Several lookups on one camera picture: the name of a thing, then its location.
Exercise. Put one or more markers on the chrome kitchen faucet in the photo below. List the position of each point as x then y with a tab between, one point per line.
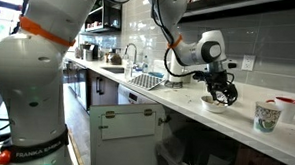
135	50

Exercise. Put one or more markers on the black wall shelf unit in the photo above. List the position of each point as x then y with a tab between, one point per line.
106	29

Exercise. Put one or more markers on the steel dishwasher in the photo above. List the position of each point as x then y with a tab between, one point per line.
133	95

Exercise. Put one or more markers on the clear plastic container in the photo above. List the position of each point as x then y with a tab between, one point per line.
145	65

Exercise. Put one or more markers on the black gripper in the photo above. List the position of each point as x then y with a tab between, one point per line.
217	80

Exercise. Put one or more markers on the clear plastic bin bag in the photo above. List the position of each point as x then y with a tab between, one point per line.
171	157

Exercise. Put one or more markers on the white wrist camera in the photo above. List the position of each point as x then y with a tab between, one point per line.
230	65

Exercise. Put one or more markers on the brown wooden cabinet front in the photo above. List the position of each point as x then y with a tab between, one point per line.
267	164

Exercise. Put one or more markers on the clear plastic water bottle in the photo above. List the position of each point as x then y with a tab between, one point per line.
128	70

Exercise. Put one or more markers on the white wall outlet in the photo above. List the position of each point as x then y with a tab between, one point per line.
248	62

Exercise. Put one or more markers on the dark wooden base cabinet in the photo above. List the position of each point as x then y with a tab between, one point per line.
102	89

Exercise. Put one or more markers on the brown food scrap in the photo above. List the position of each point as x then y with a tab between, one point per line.
216	103

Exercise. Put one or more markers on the red and white mug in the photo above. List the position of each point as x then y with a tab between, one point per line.
290	112

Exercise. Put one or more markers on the steel coffee machine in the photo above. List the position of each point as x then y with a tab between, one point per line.
90	51

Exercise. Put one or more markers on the green patterned paper cup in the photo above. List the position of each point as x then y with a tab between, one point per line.
266	117

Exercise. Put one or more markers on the dark upper wall shelf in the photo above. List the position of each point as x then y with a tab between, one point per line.
244	6

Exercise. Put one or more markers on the dark round kettle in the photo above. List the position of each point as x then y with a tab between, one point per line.
115	58

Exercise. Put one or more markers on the steel sink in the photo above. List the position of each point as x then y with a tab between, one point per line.
114	70

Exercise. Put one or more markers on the open cabinet door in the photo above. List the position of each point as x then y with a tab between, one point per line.
125	141

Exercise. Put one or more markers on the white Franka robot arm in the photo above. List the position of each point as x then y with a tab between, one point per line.
37	87

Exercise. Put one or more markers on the black white checkered mat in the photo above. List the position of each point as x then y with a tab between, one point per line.
146	81

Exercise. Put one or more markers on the white ceramic bowl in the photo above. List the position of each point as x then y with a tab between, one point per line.
211	108

